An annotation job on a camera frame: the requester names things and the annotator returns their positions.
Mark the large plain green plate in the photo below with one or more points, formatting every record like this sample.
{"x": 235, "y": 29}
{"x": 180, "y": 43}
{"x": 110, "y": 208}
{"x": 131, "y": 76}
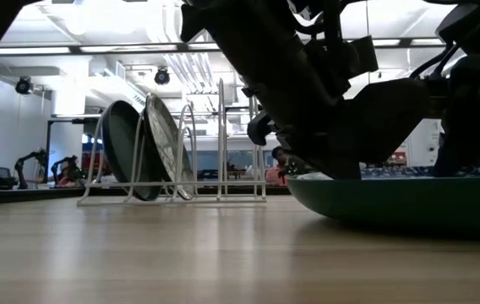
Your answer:
{"x": 392, "y": 202}

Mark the green floral plate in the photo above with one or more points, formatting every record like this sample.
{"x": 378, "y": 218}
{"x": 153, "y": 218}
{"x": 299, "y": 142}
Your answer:
{"x": 166, "y": 135}

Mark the plain dark plate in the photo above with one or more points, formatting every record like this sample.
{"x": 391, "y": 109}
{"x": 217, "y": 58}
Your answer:
{"x": 123, "y": 143}

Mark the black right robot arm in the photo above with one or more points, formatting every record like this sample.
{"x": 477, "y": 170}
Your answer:
{"x": 476, "y": 25}

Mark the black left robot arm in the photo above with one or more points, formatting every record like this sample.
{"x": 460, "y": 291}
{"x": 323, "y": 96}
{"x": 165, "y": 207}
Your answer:
{"x": 257, "y": 50}

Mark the black background robot arm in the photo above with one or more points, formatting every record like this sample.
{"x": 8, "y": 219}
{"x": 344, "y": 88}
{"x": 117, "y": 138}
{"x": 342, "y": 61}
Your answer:
{"x": 19, "y": 169}

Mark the white square pillar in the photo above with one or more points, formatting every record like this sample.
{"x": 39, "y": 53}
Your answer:
{"x": 428, "y": 143}

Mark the person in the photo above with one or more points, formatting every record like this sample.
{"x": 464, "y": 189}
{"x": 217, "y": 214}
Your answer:
{"x": 70, "y": 175}
{"x": 276, "y": 175}

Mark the black ceiling spotlight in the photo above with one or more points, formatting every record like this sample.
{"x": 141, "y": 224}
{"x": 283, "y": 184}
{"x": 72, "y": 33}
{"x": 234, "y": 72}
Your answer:
{"x": 162, "y": 77}
{"x": 23, "y": 85}

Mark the red cabinet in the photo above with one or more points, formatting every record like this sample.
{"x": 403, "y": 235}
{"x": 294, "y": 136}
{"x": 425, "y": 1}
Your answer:
{"x": 88, "y": 162}

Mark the black overhead light beam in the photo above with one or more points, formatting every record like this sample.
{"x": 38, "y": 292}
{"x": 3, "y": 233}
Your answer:
{"x": 75, "y": 48}

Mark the black metal stand frame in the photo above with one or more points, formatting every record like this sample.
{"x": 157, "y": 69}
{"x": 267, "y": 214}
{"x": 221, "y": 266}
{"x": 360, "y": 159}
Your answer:
{"x": 48, "y": 148}

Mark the black aluminium table frame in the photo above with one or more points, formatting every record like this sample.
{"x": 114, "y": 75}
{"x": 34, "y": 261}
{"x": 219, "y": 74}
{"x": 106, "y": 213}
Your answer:
{"x": 12, "y": 196}

